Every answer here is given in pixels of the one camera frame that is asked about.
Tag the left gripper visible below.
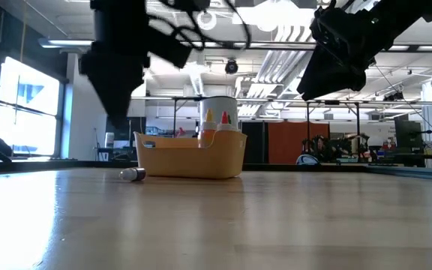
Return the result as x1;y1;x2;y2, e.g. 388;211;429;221
80;41;152;128

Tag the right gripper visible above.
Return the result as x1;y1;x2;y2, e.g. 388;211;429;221
296;22;377;101

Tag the small food coloring bottle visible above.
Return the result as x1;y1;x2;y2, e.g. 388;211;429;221
119;167;147;183

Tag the yellow plastic basket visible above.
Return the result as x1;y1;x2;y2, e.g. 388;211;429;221
133;130;248;179

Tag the large red food coloring bottle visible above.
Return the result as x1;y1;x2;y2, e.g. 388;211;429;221
217;111;239;133

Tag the black shelf cabinet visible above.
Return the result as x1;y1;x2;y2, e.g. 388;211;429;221
106;115;148;161

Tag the orange partition panel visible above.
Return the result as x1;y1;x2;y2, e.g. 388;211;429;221
267;121;330;164

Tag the white dome object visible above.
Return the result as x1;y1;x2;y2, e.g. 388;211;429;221
367;134;386;148

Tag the blue and white ball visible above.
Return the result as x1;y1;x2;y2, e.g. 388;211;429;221
295;154;320;166

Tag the large bright window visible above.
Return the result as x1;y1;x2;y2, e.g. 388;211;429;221
0;55;62;157

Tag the black computer monitor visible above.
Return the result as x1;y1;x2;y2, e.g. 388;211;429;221
394;118;424;149

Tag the black partition panel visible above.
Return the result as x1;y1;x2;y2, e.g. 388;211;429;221
240;121;269;164

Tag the white cylindrical canister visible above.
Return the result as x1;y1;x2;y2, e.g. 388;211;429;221
199;96;239;132

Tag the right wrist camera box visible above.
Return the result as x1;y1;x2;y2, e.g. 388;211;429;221
310;6;356;44

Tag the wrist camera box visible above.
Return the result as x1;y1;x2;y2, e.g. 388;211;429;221
146;25;194;70
310;6;356;44

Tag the black metal gantry frame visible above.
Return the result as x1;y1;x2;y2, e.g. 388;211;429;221
304;99;362;165

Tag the black ceiling camera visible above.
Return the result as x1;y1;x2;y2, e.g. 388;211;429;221
382;91;405;102
224;58;239;75

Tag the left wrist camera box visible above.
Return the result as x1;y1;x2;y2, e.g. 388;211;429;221
146;25;194;70

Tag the black aluminium table frame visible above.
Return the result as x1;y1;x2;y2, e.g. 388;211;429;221
0;159;432;182

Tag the white ring ceiling fixture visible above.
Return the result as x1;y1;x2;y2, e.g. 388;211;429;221
196;10;218;32

